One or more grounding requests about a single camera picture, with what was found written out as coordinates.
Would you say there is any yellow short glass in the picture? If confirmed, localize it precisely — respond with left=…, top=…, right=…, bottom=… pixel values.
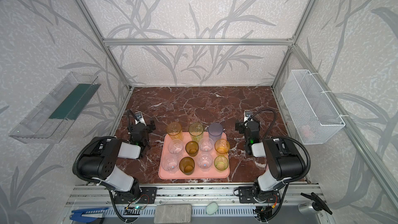
left=215, top=139, right=230, bottom=156

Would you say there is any yellow tall glass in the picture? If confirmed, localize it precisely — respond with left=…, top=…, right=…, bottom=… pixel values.
left=166, top=122, right=183, bottom=141

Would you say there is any blue frosted plastic cup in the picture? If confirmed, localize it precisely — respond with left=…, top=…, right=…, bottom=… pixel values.
left=207, top=123, right=223, bottom=143

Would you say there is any clear faceted glass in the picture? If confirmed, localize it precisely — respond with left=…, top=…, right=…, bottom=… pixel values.
left=199, top=138, right=214, bottom=152
left=197, top=152, right=214, bottom=172
left=161, top=154, right=179, bottom=174
left=168, top=139, right=184, bottom=155

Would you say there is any green short glass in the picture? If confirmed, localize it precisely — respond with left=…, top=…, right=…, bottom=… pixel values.
left=214, top=156, right=229, bottom=171

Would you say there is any amber dotted glass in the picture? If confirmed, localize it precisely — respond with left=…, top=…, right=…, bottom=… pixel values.
left=185, top=141, right=199, bottom=157
left=179, top=157, right=195, bottom=175

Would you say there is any tall green glass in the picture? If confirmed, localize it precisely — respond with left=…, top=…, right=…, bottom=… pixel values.
left=189, top=122, right=204, bottom=143

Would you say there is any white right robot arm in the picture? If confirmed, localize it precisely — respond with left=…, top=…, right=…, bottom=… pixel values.
left=235, top=120, right=311, bottom=204

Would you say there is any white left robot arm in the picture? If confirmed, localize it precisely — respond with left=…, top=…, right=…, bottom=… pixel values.
left=73, top=120, right=157, bottom=205

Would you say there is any pink plastic tray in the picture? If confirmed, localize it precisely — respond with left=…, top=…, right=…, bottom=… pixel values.
left=158, top=132, right=230, bottom=180

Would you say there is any grey foam block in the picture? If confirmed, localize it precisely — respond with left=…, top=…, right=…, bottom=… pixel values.
left=154, top=204, right=192, bottom=224

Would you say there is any pale green oval pad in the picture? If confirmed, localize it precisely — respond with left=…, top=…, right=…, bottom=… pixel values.
left=206, top=202, right=219, bottom=215

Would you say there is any blue hand tool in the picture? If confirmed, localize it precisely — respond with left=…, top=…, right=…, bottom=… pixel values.
left=69, top=207, right=108, bottom=224

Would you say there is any white wire wall basket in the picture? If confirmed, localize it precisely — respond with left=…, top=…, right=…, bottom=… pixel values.
left=282, top=69, right=345, bottom=145

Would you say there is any clear plastic wall bin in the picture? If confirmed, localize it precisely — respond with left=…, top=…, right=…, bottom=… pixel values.
left=9, top=72, right=101, bottom=144

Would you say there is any black clamp handle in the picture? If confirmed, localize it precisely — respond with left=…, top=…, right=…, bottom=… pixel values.
left=298, top=192, right=333, bottom=215

